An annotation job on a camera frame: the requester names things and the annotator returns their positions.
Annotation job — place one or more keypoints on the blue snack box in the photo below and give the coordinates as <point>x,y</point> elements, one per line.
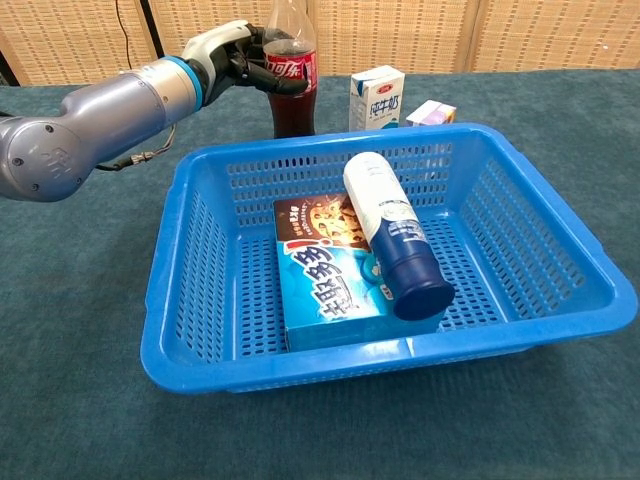
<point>320,280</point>

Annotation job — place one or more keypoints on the blue plastic basket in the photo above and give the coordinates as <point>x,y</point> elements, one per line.
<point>525,320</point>

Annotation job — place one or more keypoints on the teal table cloth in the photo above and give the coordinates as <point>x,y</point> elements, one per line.
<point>75,400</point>

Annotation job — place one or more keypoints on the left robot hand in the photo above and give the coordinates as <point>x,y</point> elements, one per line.
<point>220,50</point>

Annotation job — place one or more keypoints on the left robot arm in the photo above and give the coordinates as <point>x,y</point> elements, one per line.
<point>100,110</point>

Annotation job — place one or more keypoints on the blue-capped white bottle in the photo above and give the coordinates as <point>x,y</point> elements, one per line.
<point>395,235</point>

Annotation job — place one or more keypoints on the black tripod pole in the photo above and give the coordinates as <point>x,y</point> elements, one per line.
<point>150,25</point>

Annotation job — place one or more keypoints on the small purple drink carton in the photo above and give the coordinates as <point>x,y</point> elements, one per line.
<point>432,114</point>

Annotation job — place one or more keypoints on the red-capped cola bottle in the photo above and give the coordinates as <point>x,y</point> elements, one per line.
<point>292,112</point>

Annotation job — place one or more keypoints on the white milk carton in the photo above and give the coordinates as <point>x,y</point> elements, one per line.
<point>375,105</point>

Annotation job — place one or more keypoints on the bamboo folding screen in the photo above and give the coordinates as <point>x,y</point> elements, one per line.
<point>400,35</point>

